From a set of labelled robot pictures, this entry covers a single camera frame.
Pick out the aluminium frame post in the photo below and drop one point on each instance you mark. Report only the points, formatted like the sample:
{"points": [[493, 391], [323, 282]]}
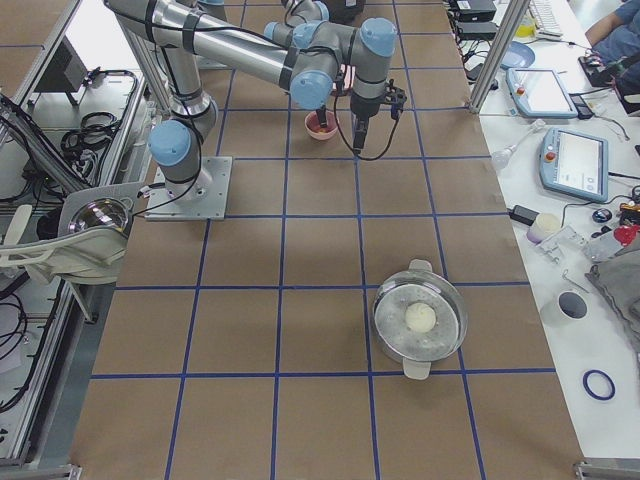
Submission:
{"points": [[511, 19]]}

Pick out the blue teach pendant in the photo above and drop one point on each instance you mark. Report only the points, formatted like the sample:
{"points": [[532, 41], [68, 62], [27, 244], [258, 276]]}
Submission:
{"points": [[539, 93], [574, 164]]}

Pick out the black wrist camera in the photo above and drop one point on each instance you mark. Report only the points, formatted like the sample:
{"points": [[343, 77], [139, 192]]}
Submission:
{"points": [[395, 99]]}

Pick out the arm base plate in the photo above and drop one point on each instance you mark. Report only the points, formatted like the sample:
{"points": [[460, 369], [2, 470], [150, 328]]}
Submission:
{"points": [[207, 199]]}

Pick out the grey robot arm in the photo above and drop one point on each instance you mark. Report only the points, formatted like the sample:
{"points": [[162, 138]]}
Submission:
{"points": [[319, 37], [183, 31]]}

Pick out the steel steamer pot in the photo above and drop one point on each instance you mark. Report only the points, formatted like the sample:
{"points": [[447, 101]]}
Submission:
{"points": [[416, 352]]}

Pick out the light blue plate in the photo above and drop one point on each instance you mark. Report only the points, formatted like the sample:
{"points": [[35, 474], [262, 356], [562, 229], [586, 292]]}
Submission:
{"points": [[518, 55]]}

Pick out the light bulb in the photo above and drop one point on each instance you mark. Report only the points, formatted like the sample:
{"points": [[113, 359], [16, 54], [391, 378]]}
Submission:
{"points": [[501, 158]]}

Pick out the blue teach pendant near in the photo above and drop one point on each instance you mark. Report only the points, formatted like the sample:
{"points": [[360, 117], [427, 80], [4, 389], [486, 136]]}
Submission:
{"points": [[574, 164]]}

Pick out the white paper cup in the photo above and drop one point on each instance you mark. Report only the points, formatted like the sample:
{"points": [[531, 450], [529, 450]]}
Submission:
{"points": [[566, 307]]}

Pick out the steel mixing bowl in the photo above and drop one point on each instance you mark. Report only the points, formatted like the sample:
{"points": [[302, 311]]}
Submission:
{"points": [[103, 212]]}

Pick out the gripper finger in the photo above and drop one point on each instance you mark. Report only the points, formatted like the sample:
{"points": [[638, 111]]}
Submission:
{"points": [[358, 143]]}

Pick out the dark grey rice cooker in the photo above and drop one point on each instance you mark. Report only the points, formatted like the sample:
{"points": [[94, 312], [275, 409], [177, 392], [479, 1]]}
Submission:
{"points": [[344, 11]]}

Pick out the white steamed bun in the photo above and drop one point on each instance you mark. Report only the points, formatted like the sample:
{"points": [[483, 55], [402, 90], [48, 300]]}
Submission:
{"points": [[420, 317]]}

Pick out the black power adapter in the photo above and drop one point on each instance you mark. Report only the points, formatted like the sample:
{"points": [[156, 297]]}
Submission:
{"points": [[523, 215]]}

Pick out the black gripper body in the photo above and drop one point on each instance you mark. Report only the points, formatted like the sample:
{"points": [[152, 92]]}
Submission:
{"points": [[321, 117], [361, 108]]}

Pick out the blue teach pendant far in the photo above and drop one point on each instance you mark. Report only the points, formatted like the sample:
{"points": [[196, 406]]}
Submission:
{"points": [[539, 93]]}

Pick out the pink bowl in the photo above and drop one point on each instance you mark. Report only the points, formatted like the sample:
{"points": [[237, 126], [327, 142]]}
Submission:
{"points": [[311, 123]]}

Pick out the red apple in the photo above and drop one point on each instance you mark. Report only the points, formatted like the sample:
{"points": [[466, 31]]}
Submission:
{"points": [[322, 132]]}

